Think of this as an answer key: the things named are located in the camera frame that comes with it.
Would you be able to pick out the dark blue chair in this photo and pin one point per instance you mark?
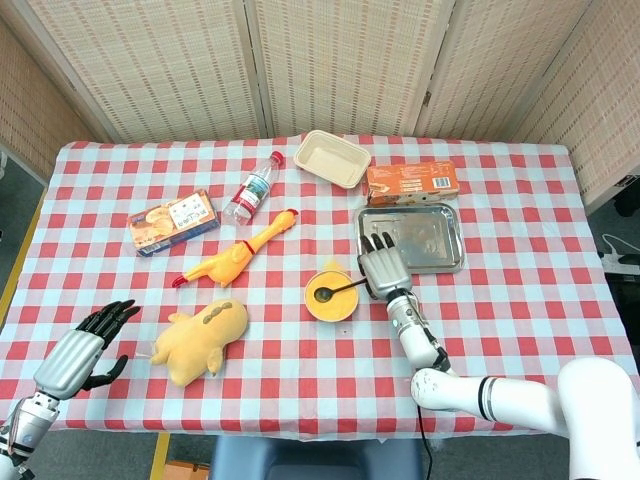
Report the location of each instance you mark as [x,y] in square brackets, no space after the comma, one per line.
[315,457]

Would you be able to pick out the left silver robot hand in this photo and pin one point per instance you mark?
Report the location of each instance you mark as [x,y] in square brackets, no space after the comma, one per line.
[70,362]

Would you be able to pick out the red white checkered tablecloth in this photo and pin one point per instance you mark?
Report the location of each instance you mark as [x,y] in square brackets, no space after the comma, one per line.
[300,380]

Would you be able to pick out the beige takeaway tray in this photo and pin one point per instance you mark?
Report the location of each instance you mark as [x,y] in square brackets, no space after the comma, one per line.
[330,160]

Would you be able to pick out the orange cardboard box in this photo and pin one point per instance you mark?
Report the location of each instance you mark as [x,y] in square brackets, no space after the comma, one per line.
[415,182]

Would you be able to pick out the black device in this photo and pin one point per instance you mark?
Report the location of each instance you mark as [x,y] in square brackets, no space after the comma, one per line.
[629,197]

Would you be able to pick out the white power strip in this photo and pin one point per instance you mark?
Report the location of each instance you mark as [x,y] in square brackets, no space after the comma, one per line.
[622,262]

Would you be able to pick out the woven folding screen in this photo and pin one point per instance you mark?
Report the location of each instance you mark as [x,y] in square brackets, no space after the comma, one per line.
[150,65]

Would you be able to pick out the yellow plush toy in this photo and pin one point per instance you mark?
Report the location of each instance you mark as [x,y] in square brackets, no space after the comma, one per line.
[200,340]

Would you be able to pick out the orange box on floor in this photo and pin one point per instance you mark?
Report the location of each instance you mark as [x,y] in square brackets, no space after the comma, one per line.
[187,471]

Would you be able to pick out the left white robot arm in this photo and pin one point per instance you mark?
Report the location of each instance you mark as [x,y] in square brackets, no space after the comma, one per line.
[25,430]

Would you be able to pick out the clear red-capped water bottle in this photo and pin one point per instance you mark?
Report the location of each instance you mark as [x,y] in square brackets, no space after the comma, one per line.
[250,192]

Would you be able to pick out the dark metal spoon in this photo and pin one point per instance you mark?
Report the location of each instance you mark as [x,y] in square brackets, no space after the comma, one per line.
[323,295]

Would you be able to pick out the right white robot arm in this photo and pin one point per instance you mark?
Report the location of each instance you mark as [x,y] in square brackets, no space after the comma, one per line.
[525,400]

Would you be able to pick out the yellow bowl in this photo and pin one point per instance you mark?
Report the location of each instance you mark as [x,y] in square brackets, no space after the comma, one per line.
[332,319]

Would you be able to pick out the blue cracker box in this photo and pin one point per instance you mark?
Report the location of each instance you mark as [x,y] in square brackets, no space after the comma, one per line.
[170,225]

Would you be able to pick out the silver metal tray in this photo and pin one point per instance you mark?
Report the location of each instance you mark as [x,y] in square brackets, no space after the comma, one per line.
[430,240]

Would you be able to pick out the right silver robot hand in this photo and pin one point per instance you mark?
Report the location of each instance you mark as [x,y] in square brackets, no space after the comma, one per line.
[385,272]

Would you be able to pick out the yellow rubber chicken toy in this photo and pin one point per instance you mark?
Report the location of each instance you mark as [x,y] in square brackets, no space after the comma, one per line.
[230,260]

